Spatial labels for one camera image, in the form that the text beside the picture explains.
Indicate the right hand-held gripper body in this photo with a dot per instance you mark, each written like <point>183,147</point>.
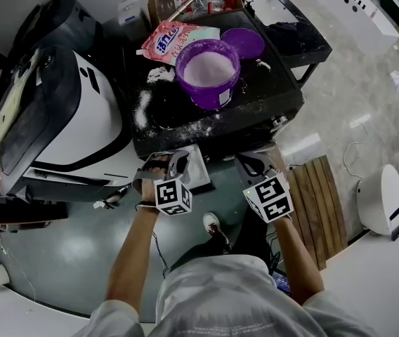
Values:
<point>271,197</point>

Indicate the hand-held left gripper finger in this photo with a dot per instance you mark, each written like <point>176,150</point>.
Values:
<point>180,165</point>

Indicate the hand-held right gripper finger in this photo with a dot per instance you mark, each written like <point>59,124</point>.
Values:
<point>248,176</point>
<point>259,165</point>

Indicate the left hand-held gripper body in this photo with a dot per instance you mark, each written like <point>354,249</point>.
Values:
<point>173,197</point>

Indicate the purple plastic bucket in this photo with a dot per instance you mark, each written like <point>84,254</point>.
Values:
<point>206,95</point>

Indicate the white powder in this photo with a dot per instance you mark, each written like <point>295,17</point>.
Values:
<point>210,69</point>

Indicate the person's right forearm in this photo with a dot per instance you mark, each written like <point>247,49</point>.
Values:
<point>299,258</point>

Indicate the person's left forearm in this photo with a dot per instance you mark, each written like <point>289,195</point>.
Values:
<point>129,258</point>

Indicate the pink detergent pouch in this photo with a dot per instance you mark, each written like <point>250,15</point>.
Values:
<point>164,44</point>

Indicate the person's left hand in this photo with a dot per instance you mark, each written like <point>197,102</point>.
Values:
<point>148,190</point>

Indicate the person's black trousers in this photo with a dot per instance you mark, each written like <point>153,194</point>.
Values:
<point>252,223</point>

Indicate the black work table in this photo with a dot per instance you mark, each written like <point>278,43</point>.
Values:
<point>178,118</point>

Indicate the wooden slat mat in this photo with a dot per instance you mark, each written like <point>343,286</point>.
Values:
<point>319,209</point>

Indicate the person's white left shoe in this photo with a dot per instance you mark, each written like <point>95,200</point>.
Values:
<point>216,228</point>

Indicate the black phone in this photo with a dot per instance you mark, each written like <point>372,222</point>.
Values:
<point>281,283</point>

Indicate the white and black appliance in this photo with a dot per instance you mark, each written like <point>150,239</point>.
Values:
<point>90,118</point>

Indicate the person's grey shirt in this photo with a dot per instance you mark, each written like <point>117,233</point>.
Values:
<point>220,300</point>

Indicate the purple round lid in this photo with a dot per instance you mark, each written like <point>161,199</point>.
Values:
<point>243,42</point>

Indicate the black washer with glass lid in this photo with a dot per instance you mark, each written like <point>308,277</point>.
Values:
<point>305,44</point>

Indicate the small white box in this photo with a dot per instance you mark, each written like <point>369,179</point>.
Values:
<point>128,11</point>

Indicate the metal rod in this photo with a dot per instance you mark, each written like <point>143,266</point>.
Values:
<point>190,0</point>

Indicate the white appliance cabinet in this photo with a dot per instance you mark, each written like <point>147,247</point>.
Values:
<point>354,16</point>

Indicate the paper sheets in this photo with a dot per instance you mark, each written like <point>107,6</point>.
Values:
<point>17,90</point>

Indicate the dark grey appliance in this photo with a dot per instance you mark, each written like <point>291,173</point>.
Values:
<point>55,26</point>

